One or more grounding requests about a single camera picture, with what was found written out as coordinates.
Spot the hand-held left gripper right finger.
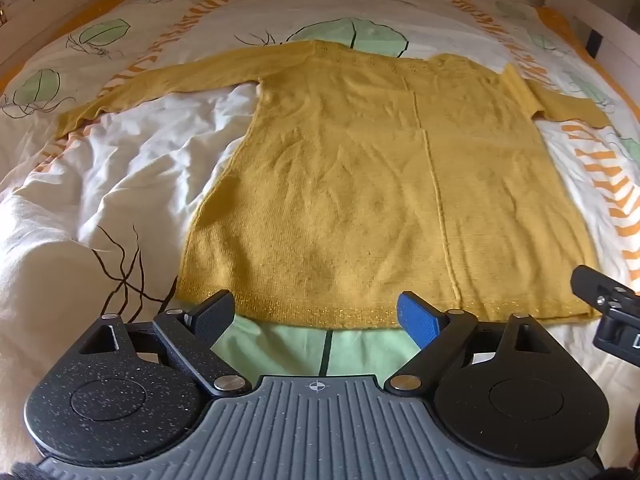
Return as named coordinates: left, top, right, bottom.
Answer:
left=383, top=290, right=556, bottom=394

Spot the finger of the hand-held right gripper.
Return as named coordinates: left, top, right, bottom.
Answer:
left=571, top=264, right=640, bottom=317

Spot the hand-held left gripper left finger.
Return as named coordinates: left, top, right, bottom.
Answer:
left=79, top=289, right=253, bottom=394

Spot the yellow knitted sweater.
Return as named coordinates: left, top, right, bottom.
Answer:
left=55, top=39, right=613, bottom=330

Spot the white printed blanket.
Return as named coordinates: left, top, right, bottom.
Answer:
left=0, top=0, right=640, bottom=466

